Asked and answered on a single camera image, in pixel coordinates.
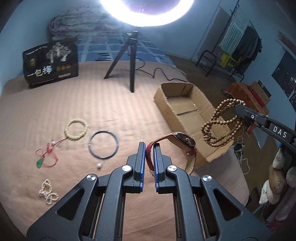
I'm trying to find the white pearl earring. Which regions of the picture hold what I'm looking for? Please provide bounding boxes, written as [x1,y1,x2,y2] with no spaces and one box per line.
[97,161,105,169]

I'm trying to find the small pearl bead bracelet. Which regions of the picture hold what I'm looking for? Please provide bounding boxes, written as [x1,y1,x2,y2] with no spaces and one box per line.
[38,178,59,205]

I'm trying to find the brown wooden bead mala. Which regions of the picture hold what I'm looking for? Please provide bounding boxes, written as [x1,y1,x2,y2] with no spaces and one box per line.
[201,98,246,148]

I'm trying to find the red cord jade pendant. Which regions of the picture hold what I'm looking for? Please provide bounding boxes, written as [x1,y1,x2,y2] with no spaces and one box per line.
[35,138,68,169]

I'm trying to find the red strap wristwatch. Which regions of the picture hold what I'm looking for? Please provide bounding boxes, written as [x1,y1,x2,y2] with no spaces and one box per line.
[145,132,198,175]

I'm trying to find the dark thin bangle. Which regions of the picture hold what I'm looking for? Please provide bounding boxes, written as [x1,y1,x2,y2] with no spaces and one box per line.
[88,130,119,159]

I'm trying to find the cream bead bracelet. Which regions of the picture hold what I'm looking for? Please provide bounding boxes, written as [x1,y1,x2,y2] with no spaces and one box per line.
[64,118,89,141]

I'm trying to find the gloved right hand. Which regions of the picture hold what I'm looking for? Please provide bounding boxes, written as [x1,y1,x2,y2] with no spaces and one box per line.
[259,148,295,222]

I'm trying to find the orange cloth covered box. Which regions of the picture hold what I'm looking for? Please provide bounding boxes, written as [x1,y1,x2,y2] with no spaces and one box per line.
[223,81,272,137]

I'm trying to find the yellow box on rack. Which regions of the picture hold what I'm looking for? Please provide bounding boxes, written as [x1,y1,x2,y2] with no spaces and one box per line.
[220,53,237,68]

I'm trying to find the dark hanging clothes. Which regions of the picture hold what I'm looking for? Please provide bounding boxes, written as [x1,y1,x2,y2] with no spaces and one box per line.
[233,26,262,67]

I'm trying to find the black clothes rack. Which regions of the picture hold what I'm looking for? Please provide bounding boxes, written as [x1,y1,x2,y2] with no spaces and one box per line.
[195,1,262,82]

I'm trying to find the open cardboard box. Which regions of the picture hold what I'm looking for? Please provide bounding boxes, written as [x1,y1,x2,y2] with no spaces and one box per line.
[154,82,234,168]

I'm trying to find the striped hanging towel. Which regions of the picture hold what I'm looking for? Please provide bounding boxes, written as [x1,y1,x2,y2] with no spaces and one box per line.
[218,6,249,55]

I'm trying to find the black printed package bag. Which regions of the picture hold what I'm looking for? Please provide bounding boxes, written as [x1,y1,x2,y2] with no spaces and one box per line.
[23,38,79,87]

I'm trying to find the blue checkered bed sheet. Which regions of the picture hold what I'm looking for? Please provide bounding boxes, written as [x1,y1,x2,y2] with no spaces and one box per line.
[52,31,188,77]

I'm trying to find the black tripod stand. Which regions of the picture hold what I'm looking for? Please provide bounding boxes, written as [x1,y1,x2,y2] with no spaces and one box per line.
[104,30,139,93]

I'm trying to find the folded floral quilt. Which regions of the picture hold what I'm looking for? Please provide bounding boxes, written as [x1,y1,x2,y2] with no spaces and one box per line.
[49,4,123,37]

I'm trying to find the black ring light cable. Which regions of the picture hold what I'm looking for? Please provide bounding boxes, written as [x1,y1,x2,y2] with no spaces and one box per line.
[134,56,189,83]

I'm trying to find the white ring light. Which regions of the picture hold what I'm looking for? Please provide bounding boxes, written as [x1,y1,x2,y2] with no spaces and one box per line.
[99,0,194,27]

